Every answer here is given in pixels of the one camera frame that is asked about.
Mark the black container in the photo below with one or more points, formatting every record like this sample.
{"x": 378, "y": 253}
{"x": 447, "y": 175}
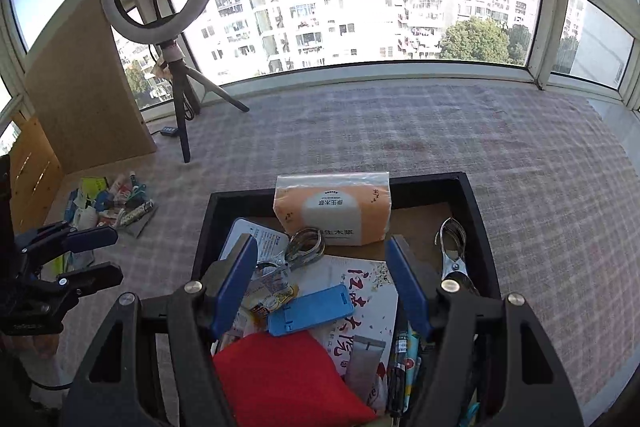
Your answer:
{"x": 475, "y": 227}

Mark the floral light blue pen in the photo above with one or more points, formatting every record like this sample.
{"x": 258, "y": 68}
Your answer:
{"x": 412, "y": 362}

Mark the pine wooden headboard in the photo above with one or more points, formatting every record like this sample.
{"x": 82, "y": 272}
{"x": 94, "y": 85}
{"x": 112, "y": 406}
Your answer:
{"x": 35, "y": 167}

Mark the blue phone stand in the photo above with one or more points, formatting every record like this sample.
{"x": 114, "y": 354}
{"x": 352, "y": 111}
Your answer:
{"x": 310, "y": 309}

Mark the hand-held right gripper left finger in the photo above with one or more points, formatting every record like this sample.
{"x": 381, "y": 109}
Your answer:
{"x": 232, "y": 287}

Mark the red fabric pouch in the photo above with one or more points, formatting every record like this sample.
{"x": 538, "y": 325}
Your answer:
{"x": 285, "y": 382}

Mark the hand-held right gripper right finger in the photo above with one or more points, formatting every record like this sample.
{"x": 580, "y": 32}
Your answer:
{"x": 407, "y": 287}

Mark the booklet with red calligraphy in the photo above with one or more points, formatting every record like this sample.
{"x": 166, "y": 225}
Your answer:
{"x": 360, "y": 277}

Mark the orange tissue pack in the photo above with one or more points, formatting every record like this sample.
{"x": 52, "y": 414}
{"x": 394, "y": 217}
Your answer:
{"x": 330, "y": 212}

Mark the grey squeeze tube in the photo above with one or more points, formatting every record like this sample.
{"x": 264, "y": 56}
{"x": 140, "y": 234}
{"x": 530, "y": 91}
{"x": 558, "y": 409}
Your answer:
{"x": 362, "y": 367}

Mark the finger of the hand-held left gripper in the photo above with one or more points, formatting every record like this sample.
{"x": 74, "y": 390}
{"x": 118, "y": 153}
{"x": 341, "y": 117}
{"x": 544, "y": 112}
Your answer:
{"x": 95, "y": 277}
{"x": 92, "y": 238}

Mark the light wooden board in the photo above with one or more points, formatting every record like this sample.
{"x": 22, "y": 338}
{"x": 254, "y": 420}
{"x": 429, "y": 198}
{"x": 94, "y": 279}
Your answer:
{"x": 85, "y": 97}

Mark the yellow snack packet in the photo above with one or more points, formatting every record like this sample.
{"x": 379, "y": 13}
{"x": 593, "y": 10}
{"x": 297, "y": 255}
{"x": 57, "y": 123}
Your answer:
{"x": 272, "y": 299}

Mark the black tripod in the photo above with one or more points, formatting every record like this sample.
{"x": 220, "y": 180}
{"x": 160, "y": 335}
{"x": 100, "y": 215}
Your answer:
{"x": 182, "y": 117}

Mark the metal pliers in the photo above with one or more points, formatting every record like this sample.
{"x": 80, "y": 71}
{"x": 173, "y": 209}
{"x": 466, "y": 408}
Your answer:
{"x": 452, "y": 252}

